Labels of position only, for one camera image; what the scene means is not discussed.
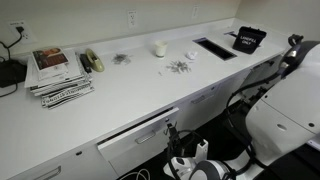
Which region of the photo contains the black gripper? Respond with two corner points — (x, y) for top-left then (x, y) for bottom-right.
(163, 121), (185, 160)

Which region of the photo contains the silver drawer handle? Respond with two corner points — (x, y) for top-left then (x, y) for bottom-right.
(134, 130), (158, 145)

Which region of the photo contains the white drawer with wooden interior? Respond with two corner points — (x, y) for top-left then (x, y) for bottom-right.
(96, 106), (181, 164)

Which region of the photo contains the white closed drawer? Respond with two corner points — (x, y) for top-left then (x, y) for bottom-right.
(6, 142), (111, 180)
(176, 83), (223, 118)

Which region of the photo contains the large pile of paper clips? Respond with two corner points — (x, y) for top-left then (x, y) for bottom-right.
(165, 59), (193, 75)

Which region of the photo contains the crumpled white paper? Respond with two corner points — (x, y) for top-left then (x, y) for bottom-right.
(185, 50), (199, 61)

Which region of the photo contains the white cup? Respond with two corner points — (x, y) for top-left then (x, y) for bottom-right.
(154, 40), (169, 59)

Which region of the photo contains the small pile of paper clips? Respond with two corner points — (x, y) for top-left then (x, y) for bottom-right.
(111, 53), (132, 66)

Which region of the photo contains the black stapler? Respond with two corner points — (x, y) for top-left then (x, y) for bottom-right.
(79, 53), (93, 74)

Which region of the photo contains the black trash bin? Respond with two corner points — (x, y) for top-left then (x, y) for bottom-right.
(232, 26), (268, 55)

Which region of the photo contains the black flat device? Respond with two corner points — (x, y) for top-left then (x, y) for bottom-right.
(0, 59), (28, 88)

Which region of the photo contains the white cable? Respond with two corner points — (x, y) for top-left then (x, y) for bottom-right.
(119, 168), (151, 180)

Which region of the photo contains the white wall outlet with plug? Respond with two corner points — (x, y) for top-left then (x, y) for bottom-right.
(8, 20), (34, 44)

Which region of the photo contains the black power cable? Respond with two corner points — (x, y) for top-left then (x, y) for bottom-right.
(0, 25), (26, 98)

